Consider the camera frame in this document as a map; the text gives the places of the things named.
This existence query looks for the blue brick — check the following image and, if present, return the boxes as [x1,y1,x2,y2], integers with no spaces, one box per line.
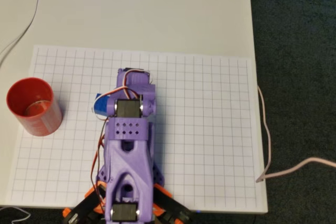
[91,92,110,120]

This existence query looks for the red cup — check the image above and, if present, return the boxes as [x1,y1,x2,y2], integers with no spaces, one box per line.
[6,77,64,137]

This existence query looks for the white grid paper sheet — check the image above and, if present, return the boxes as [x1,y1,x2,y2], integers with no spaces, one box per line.
[5,45,259,208]

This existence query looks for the orange black clamp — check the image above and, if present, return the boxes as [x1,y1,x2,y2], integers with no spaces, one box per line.
[62,182,108,224]
[153,184,192,224]

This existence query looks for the red white black servo wire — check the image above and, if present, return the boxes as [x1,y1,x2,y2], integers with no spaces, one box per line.
[90,68,155,209]

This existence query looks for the thin white cable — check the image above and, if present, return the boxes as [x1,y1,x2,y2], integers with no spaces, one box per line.
[0,206,32,224]

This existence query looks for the pink cable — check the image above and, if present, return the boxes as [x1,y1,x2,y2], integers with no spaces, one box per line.
[248,0,336,183]

